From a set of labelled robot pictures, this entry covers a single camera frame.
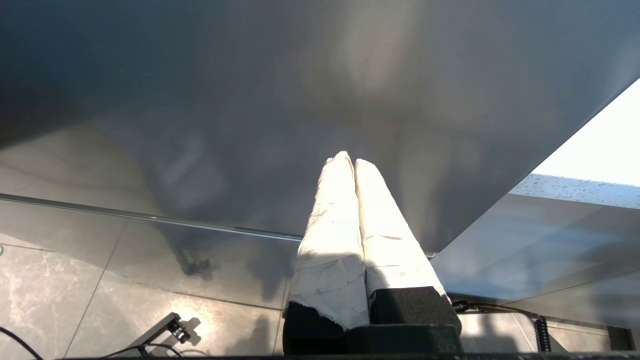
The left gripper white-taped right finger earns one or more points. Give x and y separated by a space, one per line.
390 250

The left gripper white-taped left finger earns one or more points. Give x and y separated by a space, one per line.
330 240

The grey base cabinet front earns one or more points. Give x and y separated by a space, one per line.
550 250

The tall fridge with grey front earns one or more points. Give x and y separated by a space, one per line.
200 100

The black floor block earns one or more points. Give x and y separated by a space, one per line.
620 339

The small black metal bracket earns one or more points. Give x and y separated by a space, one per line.
172 325

